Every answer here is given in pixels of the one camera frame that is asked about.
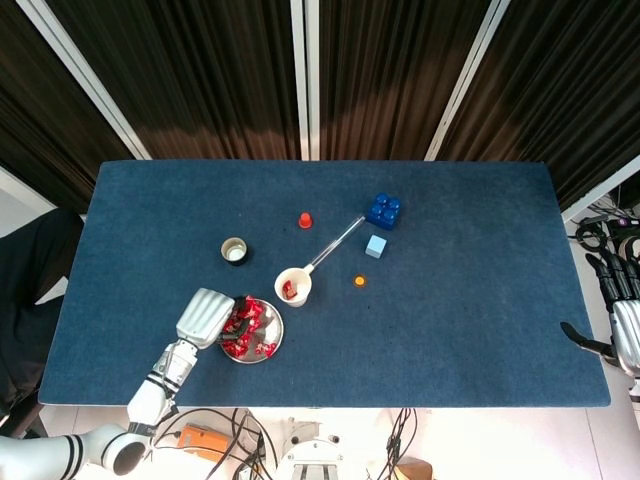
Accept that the black cable bundle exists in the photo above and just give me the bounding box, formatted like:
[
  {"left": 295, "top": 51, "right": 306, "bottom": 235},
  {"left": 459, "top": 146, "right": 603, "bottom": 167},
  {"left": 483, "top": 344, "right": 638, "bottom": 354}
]
[
  {"left": 377, "top": 407, "right": 419, "bottom": 480},
  {"left": 142, "top": 407, "right": 279, "bottom": 480}
]

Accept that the dark brown curtain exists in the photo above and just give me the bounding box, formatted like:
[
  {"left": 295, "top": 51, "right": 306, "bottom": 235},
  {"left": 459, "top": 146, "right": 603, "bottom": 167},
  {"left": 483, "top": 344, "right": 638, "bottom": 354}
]
[
  {"left": 439, "top": 0, "right": 640, "bottom": 211},
  {"left": 318, "top": 0, "right": 494, "bottom": 161},
  {"left": 0, "top": 0, "right": 134, "bottom": 211},
  {"left": 44, "top": 0, "right": 301, "bottom": 161}
]

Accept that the white double partition post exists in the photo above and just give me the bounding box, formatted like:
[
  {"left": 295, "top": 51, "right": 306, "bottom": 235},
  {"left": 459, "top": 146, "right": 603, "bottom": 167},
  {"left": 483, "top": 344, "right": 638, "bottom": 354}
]
[{"left": 289, "top": 0, "right": 321, "bottom": 161}]

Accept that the orange device box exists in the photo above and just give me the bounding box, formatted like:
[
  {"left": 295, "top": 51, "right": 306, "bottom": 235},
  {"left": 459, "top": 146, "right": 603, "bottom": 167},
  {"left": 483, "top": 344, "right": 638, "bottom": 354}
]
[{"left": 178, "top": 423, "right": 232, "bottom": 462}]

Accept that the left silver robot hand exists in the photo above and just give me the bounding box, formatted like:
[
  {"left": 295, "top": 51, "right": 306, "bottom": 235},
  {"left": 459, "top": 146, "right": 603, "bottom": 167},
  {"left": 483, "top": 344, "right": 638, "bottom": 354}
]
[{"left": 174, "top": 288, "right": 256, "bottom": 350}]

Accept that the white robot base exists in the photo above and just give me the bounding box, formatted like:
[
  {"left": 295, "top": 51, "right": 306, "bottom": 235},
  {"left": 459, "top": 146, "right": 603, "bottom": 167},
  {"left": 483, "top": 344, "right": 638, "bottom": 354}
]
[{"left": 274, "top": 418, "right": 351, "bottom": 480}]

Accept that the blue table cloth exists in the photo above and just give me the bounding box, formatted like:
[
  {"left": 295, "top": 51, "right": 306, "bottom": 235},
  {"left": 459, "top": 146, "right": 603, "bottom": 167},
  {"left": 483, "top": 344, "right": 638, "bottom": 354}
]
[{"left": 38, "top": 159, "right": 612, "bottom": 409}]

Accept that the black cable tangle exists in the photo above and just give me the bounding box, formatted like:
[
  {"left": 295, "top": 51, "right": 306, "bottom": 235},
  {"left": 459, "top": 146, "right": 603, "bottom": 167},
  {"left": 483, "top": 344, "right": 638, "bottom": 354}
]
[{"left": 569, "top": 189, "right": 640, "bottom": 266}]

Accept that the dark blue building block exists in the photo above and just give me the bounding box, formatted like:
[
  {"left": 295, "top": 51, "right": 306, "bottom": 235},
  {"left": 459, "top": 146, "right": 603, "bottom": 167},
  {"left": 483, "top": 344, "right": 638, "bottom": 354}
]
[{"left": 365, "top": 192, "right": 405, "bottom": 232}]

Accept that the small black paper cup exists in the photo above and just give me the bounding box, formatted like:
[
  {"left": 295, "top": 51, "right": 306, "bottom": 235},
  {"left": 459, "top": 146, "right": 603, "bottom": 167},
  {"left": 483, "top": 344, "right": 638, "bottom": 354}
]
[{"left": 220, "top": 237, "right": 253, "bottom": 268}]

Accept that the white paper cup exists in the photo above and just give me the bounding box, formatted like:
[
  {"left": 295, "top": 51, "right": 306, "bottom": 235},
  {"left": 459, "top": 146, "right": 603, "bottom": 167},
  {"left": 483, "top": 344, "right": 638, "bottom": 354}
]
[{"left": 273, "top": 267, "right": 314, "bottom": 309}]

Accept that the light blue cube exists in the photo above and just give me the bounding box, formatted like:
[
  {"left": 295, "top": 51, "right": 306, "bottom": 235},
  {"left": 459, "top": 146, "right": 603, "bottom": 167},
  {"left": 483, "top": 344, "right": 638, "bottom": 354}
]
[{"left": 365, "top": 233, "right": 389, "bottom": 260}]

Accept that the brown wooden thing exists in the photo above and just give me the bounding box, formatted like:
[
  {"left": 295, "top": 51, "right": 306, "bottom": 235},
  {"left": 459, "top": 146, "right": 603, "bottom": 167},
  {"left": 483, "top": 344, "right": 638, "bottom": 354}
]
[{"left": 394, "top": 457, "right": 434, "bottom": 480}]

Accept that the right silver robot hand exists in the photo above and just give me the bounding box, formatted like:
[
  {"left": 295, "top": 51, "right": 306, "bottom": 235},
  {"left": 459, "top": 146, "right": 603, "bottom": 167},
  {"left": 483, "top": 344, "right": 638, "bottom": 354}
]
[{"left": 559, "top": 247, "right": 640, "bottom": 379}]

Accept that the clear glass test tube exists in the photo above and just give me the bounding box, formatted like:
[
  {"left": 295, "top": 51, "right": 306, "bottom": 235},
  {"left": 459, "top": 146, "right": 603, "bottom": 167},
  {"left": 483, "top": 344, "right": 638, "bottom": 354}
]
[{"left": 303, "top": 213, "right": 366, "bottom": 275}]

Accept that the round steel plate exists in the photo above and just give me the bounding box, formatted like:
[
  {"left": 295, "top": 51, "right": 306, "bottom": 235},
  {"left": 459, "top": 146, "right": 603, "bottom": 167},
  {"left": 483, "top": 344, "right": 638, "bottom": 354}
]
[{"left": 217, "top": 298, "right": 285, "bottom": 367}]

